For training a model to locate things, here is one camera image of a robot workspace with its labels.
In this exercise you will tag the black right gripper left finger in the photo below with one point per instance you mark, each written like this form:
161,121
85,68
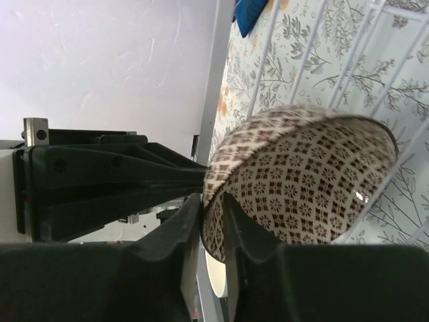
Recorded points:
151,279

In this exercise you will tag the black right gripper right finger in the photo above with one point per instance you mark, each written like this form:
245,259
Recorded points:
269,280

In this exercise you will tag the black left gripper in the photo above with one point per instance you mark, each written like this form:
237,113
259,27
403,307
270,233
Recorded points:
76,181

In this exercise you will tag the brown lattice pattern bowl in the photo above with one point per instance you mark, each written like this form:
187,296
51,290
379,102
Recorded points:
302,172

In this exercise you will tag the cream bowl top of stack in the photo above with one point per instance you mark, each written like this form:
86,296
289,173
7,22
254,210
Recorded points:
217,276

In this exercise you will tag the floral patterned table mat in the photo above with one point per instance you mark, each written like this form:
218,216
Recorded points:
318,67

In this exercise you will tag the blue plaid shirt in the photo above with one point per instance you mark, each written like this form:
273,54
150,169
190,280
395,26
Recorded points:
246,13

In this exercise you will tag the aluminium frame rail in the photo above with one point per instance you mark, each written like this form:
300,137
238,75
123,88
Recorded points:
209,306

